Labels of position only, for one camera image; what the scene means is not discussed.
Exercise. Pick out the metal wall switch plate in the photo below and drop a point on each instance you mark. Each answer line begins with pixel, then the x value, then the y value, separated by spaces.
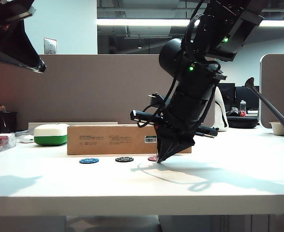
pixel 50 46

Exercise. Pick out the red headphones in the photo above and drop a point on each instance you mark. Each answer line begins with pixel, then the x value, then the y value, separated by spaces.
pixel 238 113

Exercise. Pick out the wide brown desk partition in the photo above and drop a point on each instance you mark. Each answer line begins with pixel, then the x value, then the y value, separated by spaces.
pixel 95 91

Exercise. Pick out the small beige bowl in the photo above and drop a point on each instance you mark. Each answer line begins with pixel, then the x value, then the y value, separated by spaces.
pixel 277 128

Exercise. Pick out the green and white case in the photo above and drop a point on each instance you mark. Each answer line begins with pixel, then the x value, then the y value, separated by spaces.
pixel 50 135

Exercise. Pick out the narrow brown desk partition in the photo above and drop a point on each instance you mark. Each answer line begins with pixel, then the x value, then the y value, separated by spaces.
pixel 277 79

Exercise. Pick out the black computer monitor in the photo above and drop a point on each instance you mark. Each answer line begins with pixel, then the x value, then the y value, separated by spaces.
pixel 250 96
pixel 228 96

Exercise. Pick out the black cup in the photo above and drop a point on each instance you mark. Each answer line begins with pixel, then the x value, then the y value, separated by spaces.
pixel 6 122

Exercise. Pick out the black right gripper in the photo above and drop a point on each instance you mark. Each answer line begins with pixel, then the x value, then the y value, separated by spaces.
pixel 178 120

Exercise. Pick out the white earbud case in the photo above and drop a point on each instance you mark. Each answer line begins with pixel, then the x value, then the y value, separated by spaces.
pixel 26 139

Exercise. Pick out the black poker chip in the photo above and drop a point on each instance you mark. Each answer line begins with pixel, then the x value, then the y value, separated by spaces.
pixel 124 159

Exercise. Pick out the black oval case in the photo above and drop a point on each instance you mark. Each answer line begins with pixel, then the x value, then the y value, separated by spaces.
pixel 242 122

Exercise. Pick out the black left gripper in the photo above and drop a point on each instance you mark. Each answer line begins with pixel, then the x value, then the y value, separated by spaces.
pixel 1 12

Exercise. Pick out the blue poker chip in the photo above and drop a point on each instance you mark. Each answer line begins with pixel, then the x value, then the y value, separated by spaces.
pixel 89 160

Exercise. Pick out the clear water bottle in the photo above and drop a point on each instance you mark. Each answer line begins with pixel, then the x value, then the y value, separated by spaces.
pixel 243 106

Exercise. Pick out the clear plastic chip tray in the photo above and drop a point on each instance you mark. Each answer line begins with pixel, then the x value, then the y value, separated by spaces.
pixel 1 149

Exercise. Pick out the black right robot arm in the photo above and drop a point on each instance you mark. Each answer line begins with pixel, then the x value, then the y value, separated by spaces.
pixel 195 96

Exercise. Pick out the red poker chip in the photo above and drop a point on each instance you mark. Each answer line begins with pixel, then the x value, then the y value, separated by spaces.
pixel 152 158

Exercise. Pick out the white and black figure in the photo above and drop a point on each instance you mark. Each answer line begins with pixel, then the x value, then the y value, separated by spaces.
pixel 221 116

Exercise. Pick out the long brown cardboard box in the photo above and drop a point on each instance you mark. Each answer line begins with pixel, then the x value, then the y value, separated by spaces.
pixel 103 145

